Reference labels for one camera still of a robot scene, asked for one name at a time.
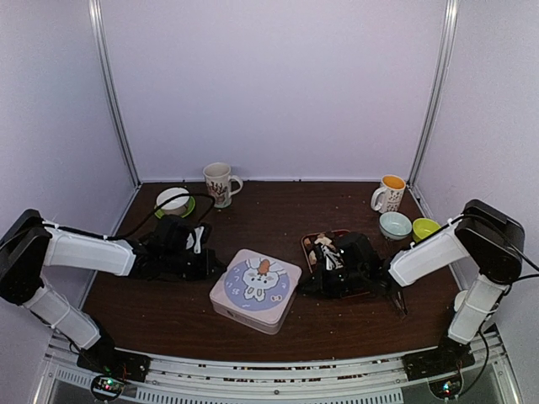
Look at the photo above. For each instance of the lime green bowl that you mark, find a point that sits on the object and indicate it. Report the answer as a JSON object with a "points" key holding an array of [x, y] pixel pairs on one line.
{"points": [[423, 227]]}

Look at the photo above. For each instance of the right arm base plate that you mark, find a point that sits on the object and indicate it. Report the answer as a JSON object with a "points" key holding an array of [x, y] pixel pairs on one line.
{"points": [[436, 361]]}

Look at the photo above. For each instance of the dark red chocolate tray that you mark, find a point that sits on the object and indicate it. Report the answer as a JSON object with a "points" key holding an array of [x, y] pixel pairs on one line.
{"points": [[309, 248]]}

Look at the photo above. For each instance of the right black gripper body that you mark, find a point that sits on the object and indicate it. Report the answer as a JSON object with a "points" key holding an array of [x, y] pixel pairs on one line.
{"points": [[334, 286]]}

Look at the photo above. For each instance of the left aluminium frame post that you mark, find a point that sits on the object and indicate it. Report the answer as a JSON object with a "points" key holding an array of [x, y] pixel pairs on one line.
{"points": [[97, 22]]}

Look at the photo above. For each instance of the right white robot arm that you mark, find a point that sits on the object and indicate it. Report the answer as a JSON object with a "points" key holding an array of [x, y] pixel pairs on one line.
{"points": [[483, 246]]}

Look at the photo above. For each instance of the orange interior mug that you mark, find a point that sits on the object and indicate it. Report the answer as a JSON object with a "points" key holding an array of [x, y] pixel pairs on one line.
{"points": [[388, 196]]}

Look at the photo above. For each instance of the aluminium frame post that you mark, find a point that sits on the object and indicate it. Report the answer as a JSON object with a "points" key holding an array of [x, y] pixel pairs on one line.
{"points": [[447, 40], [97, 22]]}

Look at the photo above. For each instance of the green saucer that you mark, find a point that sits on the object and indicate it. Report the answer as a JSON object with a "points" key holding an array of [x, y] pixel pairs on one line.
{"points": [[190, 207]]}

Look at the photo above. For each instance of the white cup near base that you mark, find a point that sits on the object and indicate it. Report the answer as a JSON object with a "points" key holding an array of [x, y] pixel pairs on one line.
{"points": [[458, 300]]}

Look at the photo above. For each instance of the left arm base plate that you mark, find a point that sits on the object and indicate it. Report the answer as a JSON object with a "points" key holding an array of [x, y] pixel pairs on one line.
{"points": [[120, 365]]}

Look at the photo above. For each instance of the right aluminium frame post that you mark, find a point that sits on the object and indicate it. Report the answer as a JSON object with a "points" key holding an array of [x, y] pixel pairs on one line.
{"points": [[447, 40]]}

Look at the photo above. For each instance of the coral pattern mug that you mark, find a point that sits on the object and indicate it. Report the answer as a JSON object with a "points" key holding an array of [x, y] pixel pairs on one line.
{"points": [[221, 183]]}

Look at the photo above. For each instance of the metal tongs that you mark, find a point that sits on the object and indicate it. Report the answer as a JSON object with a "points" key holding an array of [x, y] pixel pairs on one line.
{"points": [[399, 303]]}

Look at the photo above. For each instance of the white bowl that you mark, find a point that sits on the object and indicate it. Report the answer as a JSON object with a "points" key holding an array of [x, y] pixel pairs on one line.
{"points": [[173, 201]]}

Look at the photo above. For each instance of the metal tin lid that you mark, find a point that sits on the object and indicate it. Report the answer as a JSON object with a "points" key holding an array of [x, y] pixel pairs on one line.
{"points": [[253, 275]]}

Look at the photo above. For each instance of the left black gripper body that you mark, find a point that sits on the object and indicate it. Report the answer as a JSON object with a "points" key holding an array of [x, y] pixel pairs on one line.
{"points": [[176, 265]]}

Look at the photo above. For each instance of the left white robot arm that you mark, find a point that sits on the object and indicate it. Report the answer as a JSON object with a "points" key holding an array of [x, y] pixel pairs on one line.
{"points": [[32, 244]]}

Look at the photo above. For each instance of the front aluminium rail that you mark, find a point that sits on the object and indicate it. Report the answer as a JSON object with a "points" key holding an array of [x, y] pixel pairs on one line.
{"points": [[375, 379]]}

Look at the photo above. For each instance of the white compartment tin box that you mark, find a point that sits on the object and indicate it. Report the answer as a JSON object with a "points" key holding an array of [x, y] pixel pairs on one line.
{"points": [[267, 316]]}

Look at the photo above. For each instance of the light blue bowl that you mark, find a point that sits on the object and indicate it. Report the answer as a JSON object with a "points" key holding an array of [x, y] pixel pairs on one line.
{"points": [[395, 226]]}

